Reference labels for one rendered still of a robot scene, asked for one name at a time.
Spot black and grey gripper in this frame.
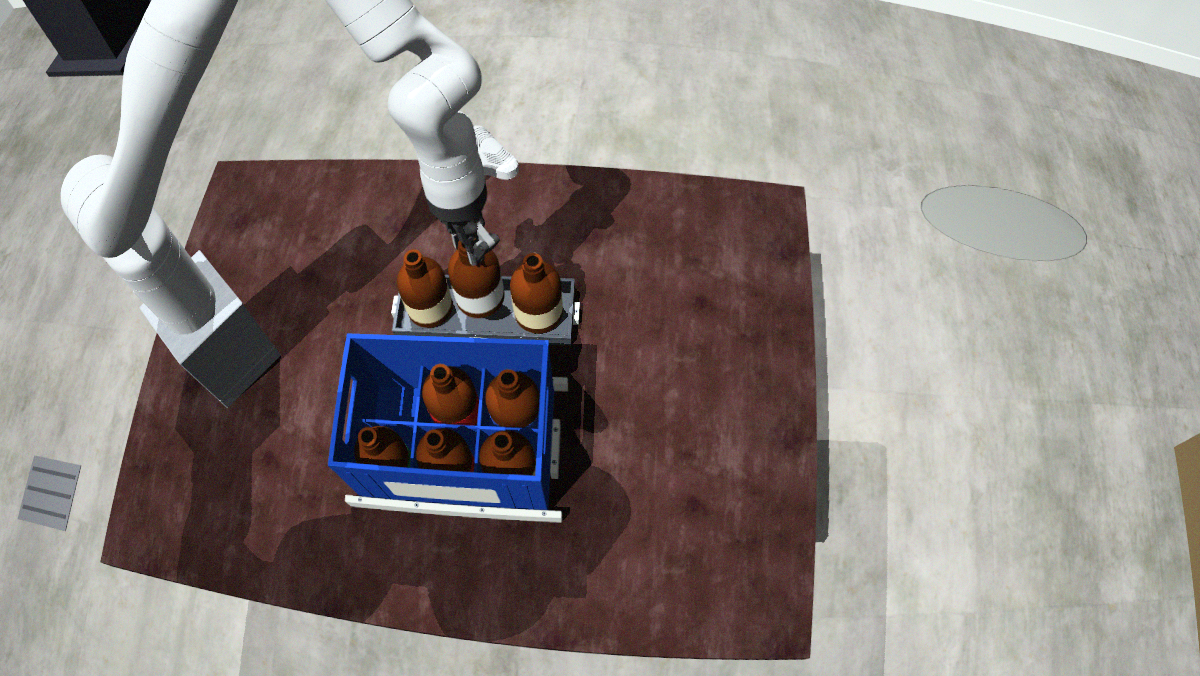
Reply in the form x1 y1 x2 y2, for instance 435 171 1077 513
426 183 500 267

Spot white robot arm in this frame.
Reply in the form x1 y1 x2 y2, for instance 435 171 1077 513
61 0 520 334

